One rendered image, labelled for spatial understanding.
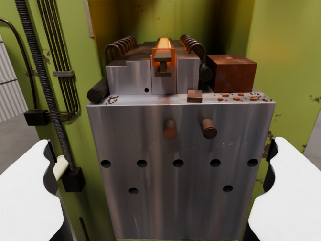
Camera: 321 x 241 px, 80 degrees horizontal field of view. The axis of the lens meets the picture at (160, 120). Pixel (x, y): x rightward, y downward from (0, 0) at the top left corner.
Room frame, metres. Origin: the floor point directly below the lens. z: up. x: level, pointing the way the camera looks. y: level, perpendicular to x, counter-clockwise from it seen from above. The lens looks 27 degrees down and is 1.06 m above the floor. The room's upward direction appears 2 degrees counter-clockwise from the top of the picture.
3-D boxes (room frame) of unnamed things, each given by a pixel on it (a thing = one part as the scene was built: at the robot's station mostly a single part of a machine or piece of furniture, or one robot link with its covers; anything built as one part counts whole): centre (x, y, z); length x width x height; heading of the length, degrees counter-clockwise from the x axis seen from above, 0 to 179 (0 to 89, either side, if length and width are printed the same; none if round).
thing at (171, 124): (0.34, -0.02, 0.87); 0.04 x 0.03 x 0.03; 178
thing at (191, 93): (0.38, -0.07, 0.92); 0.04 x 0.03 x 0.01; 170
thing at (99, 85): (0.57, 0.12, 0.93); 0.40 x 0.03 x 0.03; 178
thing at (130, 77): (0.63, 0.01, 0.96); 0.42 x 0.20 x 0.09; 178
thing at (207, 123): (0.33, -0.09, 0.87); 0.04 x 0.03 x 0.03; 178
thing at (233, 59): (0.47, -0.17, 0.95); 0.12 x 0.09 x 0.07; 178
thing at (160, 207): (0.63, -0.05, 0.69); 0.56 x 0.38 x 0.45; 178
